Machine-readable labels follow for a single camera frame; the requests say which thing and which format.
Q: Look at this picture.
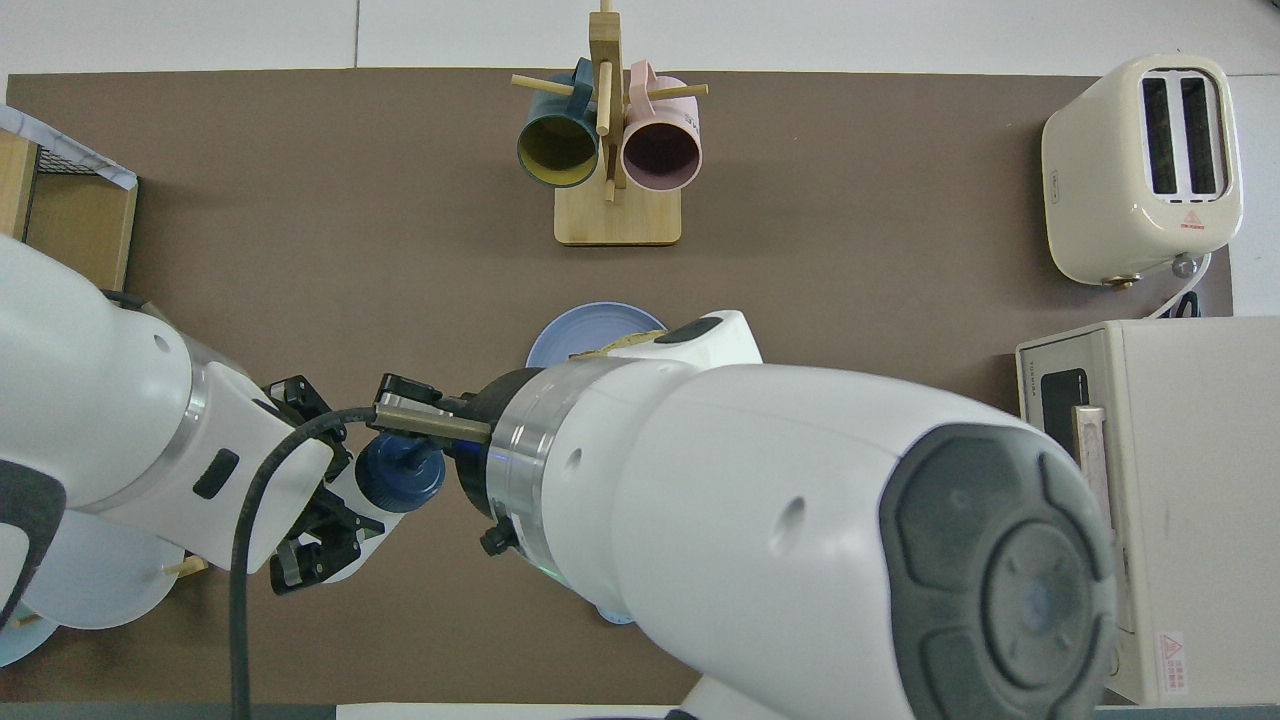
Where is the white checkered cloth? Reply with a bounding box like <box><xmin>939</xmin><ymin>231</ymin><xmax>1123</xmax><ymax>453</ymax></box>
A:
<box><xmin>0</xmin><ymin>103</ymin><xmax>138</xmax><ymax>191</ymax></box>

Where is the wooden plate rack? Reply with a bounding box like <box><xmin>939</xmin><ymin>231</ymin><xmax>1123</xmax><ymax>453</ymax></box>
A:
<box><xmin>12</xmin><ymin>553</ymin><xmax>209</xmax><ymax>629</ymax></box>

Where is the white toaster oven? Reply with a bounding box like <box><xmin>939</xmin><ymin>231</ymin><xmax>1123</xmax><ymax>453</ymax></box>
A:
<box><xmin>1015</xmin><ymin>318</ymin><xmax>1280</xmax><ymax>706</ymax></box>

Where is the dark teal mug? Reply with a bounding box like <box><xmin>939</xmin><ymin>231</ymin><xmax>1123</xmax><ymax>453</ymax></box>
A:
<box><xmin>516</xmin><ymin>57</ymin><xmax>601</xmax><ymax>189</ymax></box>

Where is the cream two-slot toaster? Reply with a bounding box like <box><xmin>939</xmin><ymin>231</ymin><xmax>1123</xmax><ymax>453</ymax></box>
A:
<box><xmin>1041</xmin><ymin>53</ymin><xmax>1244</xmax><ymax>289</ymax></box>

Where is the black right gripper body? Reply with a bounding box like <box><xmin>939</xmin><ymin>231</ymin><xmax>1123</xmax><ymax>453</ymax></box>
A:
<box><xmin>445</xmin><ymin>368</ymin><xmax>546</xmax><ymax>521</ymax></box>

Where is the light blue plate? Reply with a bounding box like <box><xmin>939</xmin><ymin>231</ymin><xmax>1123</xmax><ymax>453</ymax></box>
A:
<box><xmin>0</xmin><ymin>610</ymin><xmax>59</xmax><ymax>668</ymax></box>

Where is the white toaster power cord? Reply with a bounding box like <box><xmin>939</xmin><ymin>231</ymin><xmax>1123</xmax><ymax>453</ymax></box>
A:
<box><xmin>1148</xmin><ymin>255</ymin><xmax>1213</xmax><ymax>319</ymax></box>

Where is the translucent squeeze bottle navy cap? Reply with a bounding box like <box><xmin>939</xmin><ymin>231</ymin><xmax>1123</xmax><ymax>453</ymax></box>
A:
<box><xmin>320</xmin><ymin>432</ymin><xmax>448</xmax><ymax>583</ymax></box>

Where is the wooden mug tree stand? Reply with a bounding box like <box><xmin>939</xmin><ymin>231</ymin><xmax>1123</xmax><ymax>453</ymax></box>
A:
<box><xmin>511</xmin><ymin>0</ymin><xmax>709</xmax><ymax>246</ymax></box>

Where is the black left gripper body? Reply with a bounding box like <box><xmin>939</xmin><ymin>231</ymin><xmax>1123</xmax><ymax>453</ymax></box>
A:
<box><xmin>318</xmin><ymin>445</ymin><xmax>353</xmax><ymax>501</ymax></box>

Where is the periwinkle blue dinner plate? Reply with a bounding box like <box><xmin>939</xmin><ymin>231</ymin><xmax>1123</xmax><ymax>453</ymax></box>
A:
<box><xmin>525</xmin><ymin>302</ymin><xmax>669</xmax><ymax>369</ymax></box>

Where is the wooden shelf with wire frame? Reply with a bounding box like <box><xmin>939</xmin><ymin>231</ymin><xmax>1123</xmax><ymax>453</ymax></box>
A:
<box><xmin>0</xmin><ymin>130</ymin><xmax>139</xmax><ymax>293</ymax></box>

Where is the pink ribbed mug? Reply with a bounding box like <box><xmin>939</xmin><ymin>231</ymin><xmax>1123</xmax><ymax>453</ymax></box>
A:
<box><xmin>621</xmin><ymin>60</ymin><xmax>703</xmax><ymax>193</ymax></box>

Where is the brown table mat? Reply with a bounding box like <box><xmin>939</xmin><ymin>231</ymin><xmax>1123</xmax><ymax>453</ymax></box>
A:
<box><xmin>0</xmin><ymin>68</ymin><xmax>1233</xmax><ymax>706</ymax></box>

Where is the pale grey plate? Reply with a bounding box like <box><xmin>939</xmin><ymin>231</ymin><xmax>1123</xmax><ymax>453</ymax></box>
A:
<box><xmin>20</xmin><ymin>510</ymin><xmax>187</xmax><ymax>630</ymax></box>

